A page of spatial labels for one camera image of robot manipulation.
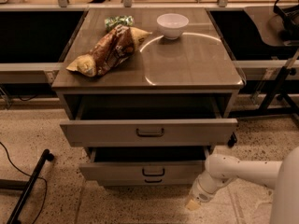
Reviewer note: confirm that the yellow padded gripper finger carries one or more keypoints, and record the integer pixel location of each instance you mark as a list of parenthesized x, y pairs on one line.
[(191, 204)]

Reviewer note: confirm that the black tripod stand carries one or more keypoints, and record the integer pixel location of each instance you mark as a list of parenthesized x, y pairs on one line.
[(264, 109)]

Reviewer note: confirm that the brown yellow chip bag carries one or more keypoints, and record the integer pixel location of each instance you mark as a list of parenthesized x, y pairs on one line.
[(111, 50)]

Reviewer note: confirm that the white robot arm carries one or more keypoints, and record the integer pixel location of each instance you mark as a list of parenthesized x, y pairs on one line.
[(280, 176)]

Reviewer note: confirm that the grey drawer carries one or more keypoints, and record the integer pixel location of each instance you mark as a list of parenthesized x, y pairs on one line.
[(148, 132), (135, 163), (145, 182)]

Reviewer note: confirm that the grey bottom drawer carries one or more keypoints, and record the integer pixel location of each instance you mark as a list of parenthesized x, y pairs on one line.
[(145, 182)]

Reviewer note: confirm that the white ceramic bowl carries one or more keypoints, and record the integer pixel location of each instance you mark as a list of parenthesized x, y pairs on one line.
[(172, 25)]

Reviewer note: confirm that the grey top drawer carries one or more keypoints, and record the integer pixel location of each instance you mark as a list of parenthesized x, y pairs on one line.
[(148, 132)]

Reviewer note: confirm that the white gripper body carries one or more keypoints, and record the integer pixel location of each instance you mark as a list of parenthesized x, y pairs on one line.
[(199, 194)]

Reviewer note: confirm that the green snack bag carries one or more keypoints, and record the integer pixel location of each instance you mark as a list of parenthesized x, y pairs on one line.
[(112, 22)]

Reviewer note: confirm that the black cabinet caster wheel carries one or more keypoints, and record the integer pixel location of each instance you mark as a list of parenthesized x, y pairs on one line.
[(232, 141)]

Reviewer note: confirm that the black metal stand leg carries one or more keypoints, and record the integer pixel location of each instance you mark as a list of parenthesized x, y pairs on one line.
[(25, 187)]

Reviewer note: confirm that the black headphones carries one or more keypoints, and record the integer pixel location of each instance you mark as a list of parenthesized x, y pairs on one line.
[(289, 18)]

